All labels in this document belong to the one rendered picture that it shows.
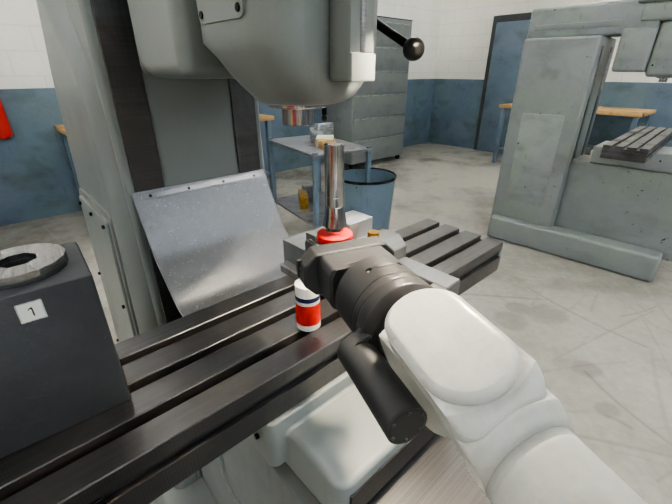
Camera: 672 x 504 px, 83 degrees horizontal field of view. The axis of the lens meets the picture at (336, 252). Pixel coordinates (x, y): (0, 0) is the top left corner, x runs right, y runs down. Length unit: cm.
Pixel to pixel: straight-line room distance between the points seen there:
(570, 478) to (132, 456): 43
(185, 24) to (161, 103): 30
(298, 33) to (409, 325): 34
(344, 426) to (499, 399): 42
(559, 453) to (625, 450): 178
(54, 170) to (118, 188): 387
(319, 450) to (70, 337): 36
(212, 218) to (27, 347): 51
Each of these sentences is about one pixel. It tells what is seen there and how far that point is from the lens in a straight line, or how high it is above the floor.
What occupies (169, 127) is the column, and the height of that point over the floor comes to 124.
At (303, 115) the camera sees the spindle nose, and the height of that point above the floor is 129.
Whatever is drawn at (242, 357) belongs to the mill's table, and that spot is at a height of 96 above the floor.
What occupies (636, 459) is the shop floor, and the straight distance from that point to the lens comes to 202.
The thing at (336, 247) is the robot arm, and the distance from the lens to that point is 45.
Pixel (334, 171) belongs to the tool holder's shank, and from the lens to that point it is 46.
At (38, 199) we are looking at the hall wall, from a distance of 481.
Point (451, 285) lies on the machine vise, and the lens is 65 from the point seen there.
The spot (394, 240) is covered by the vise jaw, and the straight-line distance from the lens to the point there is 70.
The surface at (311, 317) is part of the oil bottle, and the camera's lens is 62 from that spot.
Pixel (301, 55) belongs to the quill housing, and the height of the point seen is 137.
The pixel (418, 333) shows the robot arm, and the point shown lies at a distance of 28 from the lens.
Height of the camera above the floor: 135
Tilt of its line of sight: 26 degrees down
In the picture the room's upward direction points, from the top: straight up
